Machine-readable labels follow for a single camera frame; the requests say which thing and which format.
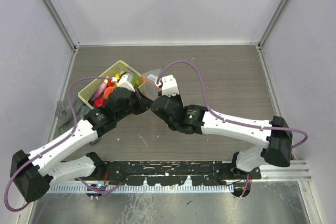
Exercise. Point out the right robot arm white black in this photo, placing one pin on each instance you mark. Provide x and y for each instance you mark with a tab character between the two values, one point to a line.
199	120

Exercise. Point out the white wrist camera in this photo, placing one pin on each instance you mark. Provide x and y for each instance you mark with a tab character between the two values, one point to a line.
125	81
169	86

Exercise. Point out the orange toy fruit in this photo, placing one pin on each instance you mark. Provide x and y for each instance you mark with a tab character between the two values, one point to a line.
107	92

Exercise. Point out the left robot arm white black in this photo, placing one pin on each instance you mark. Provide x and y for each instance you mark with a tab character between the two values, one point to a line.
35	172

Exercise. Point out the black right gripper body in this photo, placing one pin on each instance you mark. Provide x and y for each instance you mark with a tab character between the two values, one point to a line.
176	99

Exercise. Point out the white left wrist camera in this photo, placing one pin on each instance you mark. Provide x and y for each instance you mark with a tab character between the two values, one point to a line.
125	81

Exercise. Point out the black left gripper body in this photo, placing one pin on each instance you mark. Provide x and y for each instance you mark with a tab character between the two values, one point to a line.
136	105

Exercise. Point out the grey cloth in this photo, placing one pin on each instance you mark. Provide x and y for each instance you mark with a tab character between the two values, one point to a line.
64	113

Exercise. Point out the red toy apple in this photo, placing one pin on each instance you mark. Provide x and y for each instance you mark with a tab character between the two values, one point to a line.
100	102

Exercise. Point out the slotted cable duct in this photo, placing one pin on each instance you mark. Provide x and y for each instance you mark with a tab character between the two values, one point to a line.
77	188

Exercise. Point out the aluminium frame rail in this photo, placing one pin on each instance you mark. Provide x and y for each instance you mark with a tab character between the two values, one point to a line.
280	149

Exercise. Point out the pale green plastic basket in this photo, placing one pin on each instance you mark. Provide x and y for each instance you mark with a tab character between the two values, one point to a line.
119	67

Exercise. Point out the purple toy eggplant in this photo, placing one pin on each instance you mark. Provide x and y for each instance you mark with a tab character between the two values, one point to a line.
100	90

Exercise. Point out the clear zip bag orange zipper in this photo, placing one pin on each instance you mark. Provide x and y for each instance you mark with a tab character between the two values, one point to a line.
148	86

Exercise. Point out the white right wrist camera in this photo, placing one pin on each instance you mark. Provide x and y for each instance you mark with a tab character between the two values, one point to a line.
169	86

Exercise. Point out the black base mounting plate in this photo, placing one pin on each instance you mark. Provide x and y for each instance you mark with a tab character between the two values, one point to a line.
136	173

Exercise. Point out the green toy lettuce leaf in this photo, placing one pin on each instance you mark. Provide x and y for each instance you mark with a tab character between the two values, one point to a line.
136	80

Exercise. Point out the yellow toy banana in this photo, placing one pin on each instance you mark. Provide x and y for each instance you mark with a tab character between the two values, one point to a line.
117	76

